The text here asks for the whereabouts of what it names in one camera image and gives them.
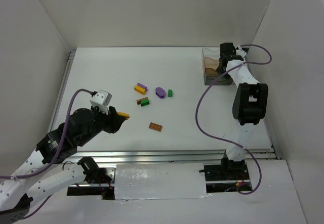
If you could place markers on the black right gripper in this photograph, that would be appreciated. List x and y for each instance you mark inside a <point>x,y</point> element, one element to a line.
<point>226,57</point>

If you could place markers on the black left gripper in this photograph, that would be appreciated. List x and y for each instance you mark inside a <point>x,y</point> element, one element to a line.
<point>111,121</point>

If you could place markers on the yellow striped lego brick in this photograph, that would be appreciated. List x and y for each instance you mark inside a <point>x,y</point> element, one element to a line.
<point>123,114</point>

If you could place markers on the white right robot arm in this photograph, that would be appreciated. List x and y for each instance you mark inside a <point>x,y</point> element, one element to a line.
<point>249,105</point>

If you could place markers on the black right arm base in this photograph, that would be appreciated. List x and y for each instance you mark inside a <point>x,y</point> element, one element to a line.
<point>215,174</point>

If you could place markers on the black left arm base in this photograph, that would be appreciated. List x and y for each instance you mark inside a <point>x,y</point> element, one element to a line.
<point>102,186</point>

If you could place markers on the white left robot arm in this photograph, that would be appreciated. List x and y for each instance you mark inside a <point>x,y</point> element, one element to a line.
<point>26,186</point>

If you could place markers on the clear stepped sorting container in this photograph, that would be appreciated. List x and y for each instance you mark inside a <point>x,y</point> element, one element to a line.
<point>210,62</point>

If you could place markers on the brown flat lego plate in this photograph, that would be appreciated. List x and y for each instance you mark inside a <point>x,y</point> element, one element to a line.
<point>140,100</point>

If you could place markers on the green curved lego brick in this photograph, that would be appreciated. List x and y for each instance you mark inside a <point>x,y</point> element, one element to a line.
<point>144,102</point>

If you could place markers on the yellow rectangular lego brick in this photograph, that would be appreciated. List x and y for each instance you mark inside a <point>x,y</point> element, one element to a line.
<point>139,89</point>

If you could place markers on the purple flat lego plate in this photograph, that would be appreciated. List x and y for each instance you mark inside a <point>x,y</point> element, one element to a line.
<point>142,86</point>

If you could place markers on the orange-brown lego plate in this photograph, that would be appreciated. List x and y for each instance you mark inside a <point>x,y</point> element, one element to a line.
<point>155,127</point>

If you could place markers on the purple rounded lego brick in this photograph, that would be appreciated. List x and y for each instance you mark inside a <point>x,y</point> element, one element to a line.
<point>160,92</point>

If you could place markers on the small green lego brick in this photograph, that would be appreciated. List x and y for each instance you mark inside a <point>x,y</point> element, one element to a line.
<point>170,93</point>

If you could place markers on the white foil cover panel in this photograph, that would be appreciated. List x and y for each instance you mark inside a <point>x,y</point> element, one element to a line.
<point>159,181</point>

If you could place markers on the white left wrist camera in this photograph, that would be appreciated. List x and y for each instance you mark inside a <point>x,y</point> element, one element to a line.
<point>100,98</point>

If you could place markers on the aluminium table edge rail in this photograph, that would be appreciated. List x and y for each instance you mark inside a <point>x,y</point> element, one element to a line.
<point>142,157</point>

